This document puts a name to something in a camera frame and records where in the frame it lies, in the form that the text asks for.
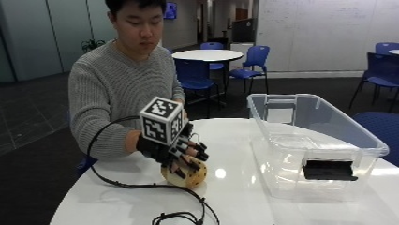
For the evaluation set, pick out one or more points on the round white table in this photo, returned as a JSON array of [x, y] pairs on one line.
[[393, 52], [207, 55]]

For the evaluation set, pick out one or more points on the clear plastic storage bin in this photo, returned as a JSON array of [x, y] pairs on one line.
[[290, 175]]

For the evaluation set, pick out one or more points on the dark cabinet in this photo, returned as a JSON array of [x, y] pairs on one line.
[[242, 31]]

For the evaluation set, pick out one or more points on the green potted plant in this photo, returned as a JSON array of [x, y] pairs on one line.
[[91, 44]]

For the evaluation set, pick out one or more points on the the person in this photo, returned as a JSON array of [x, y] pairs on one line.
[[111, 84]]

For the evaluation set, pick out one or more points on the white marker cube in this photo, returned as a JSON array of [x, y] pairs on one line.
[[159, 125]]

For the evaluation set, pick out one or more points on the wall screen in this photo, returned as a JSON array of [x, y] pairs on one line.
[[169, 10]]

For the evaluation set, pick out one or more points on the blue chair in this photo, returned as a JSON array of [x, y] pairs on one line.
[[254, 57], [385, 47], [211, 46], [193, 73], [85, 164], [381, 70]]

